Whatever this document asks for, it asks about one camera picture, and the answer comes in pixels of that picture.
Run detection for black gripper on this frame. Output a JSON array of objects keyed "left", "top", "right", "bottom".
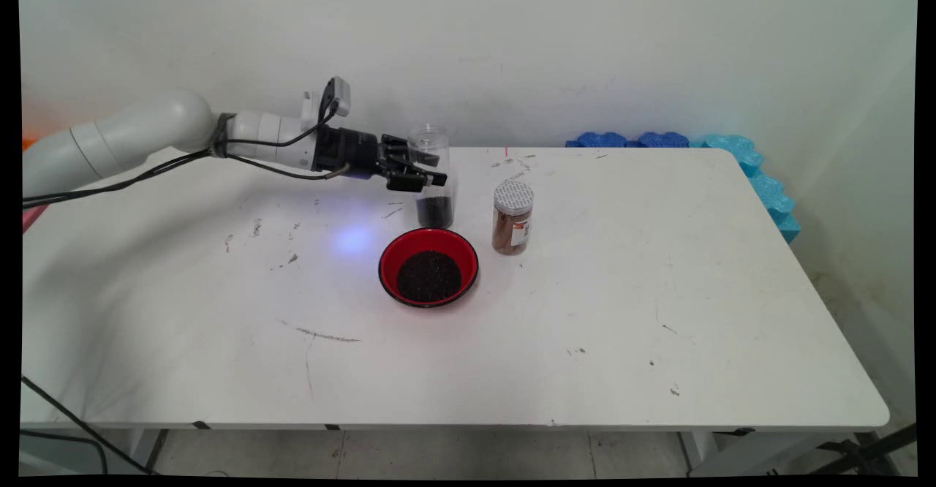
[{"left": 311, "top": 127, "right": 448, "bottom": 194}]

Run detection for clear plastic jar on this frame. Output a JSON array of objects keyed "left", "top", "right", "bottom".
[{"left": 407, "top": 123, "right": 458, "bottom": 230}]

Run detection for red bowl with black rim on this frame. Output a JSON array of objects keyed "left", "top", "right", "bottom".
[{"left": 378, "top": 227, "right": 480, "bottom": 308}]

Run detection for black seed pile in bowl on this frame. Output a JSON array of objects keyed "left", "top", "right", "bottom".
[{"left": 396, "top": 249, "right": 463, "bottom": 304}]

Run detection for brown spice jar silver lid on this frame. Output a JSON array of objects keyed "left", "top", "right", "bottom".
[{"left": 491, "top": 180, "right": 535, "bottom": 256}]

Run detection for light blue foam block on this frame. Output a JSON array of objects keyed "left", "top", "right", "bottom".
[{"left": 691, "top": 134, "right": 801, "bottom": 244}]

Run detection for grey table leg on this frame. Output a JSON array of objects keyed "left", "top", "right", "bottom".
[
  {"left": 676, "top": 431, "right": 721, "bottom": 473},
  {"left": 130, "top": 429, "right": 169, "bottom": 473}
]

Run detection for black stand legs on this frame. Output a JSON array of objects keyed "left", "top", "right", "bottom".
[{"left": 804, "top": 423, "right": 917, "bottom": 477}]

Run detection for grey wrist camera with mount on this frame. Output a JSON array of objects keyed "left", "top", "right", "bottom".
[{"left": 301, "top": 75, "right": 352, "bottom": 132}]

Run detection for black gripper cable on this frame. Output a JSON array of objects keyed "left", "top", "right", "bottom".
[{"left": 22, "top": 147, "right": 352, "bottom": 208}]

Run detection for black camera cable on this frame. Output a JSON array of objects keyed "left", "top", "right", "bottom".
[{"left": 22, "top": 99, "right": 341, "bottom": 208}]

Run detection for black floor cable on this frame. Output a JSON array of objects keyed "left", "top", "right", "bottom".
[{"left": 20, "top": 376, "right": 151, "bottom": 475}]

